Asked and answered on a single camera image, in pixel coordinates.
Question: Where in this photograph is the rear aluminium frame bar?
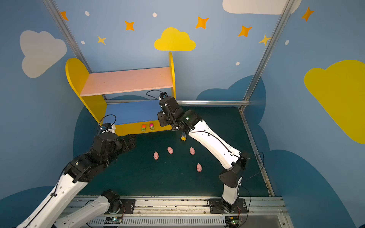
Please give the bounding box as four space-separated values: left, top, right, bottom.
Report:
105 100 250 106

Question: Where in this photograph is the pink toy pig far left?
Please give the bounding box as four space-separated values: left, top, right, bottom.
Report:
153 152 159 160

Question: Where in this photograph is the aluminium front rail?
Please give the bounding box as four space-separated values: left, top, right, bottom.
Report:
82 196 294 228

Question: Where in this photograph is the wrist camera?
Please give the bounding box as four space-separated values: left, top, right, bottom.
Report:
159 92 168 100
100 123 116 134

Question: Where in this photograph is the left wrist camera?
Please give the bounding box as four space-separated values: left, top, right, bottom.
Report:
100 123 116 134

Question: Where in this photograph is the yellow toy shelf unit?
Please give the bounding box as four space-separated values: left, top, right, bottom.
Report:
65 52 176 136

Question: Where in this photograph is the left circuit board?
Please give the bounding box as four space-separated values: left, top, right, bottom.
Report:
104 217 123 225

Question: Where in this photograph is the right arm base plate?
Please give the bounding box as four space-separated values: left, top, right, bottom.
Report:
207 199 248 214

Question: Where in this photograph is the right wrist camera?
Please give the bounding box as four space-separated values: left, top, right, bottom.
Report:
159 92 168 100

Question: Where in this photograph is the right aluminium frame post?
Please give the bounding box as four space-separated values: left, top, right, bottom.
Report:
240 0 297 114

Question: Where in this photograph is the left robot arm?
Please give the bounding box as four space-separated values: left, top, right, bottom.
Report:
18 132 136 228

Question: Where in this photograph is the aluminium frame post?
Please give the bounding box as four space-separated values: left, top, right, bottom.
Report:
240 0 297 114
43 0 92 73

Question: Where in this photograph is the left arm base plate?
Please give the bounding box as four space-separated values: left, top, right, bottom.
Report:
118 199 136 215

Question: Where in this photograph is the pink toy pig centre left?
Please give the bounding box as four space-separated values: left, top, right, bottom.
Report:
167 147 174 154

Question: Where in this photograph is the left aluminium frame post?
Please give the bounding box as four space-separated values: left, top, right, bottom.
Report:
43 0 92 73

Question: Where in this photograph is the blue yellow toy figure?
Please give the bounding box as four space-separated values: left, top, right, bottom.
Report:
181 132 187 142

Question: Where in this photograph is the right circuit board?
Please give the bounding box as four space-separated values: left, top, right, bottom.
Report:
224 217 241 228

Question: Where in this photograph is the circuit board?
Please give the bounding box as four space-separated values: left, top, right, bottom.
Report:
224 217 241 228
104 217 123 225

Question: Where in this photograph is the pink toy pig front right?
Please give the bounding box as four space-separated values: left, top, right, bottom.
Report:
196 163 202 173

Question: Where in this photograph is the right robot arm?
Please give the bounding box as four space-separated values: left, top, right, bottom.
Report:
157 93 248 213

